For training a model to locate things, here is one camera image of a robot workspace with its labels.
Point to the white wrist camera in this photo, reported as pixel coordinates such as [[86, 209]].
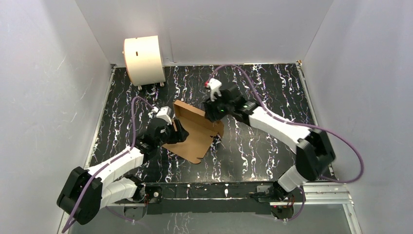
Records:
[[163, 113], [214, 85]]

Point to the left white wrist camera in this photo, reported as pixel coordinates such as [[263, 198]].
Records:
[[163, 113]]

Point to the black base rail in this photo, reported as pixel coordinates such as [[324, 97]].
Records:
[[234, 197]]

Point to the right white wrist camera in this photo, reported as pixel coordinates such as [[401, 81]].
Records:
[[214, 85]]

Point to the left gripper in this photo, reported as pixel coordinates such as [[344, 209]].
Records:
[[174, 131]]

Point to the brown cardboard box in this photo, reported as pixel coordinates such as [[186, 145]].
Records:
[[201, 133]]

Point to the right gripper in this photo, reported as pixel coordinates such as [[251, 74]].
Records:
[[209, 107]]

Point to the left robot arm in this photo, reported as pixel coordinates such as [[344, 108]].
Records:
[[111, 174]]

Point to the cream cylindrical wooden box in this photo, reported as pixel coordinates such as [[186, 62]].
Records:
[[143, 61]]

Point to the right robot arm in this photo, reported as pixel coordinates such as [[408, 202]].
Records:
[[312, 147]]

